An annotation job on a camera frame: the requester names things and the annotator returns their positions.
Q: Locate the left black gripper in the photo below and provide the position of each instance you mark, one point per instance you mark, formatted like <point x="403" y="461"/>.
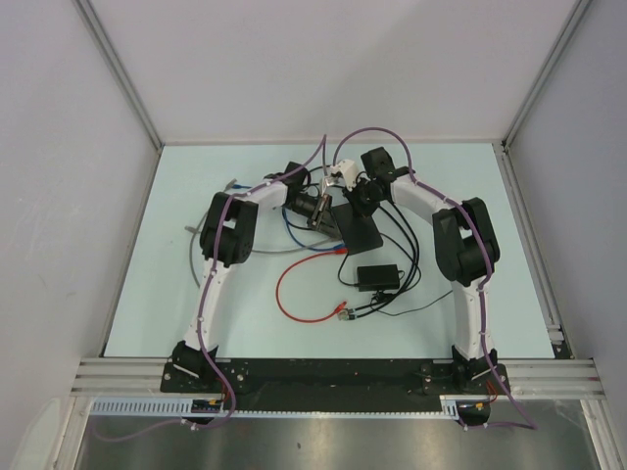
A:
<point x="321" y="219"/>

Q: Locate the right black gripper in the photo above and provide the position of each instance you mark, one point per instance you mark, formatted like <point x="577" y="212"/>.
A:
<point x="353" y="197"/>

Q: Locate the black network switch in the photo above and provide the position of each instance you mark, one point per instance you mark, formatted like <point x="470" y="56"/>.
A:
<point x="359" y="233"/>

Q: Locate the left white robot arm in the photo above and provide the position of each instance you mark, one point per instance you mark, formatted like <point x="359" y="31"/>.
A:
<point x="226" y="241"/>

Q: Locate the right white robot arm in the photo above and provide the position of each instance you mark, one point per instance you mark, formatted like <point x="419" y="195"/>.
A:
<point x="466" y="251"/>

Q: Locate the black power adapter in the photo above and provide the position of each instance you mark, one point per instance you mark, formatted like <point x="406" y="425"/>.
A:
<point x="379" y="277"/>

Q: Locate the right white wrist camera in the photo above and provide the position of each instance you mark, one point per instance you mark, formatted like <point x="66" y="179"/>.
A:
<point x="346" y="171"/>

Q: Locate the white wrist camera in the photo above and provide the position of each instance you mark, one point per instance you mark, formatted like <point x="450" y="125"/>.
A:
<point x="346" y="171"/>
<point x="326" y="183"/>

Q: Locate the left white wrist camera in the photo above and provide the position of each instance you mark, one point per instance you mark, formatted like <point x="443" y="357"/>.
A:
<point x="326" y="183"/>

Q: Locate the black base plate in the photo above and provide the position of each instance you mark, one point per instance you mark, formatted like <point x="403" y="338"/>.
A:
<point x="431" y="377"/>

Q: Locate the aluminium frame rail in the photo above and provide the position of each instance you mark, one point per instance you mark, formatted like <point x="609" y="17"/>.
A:
<point x="532" y="379"/>

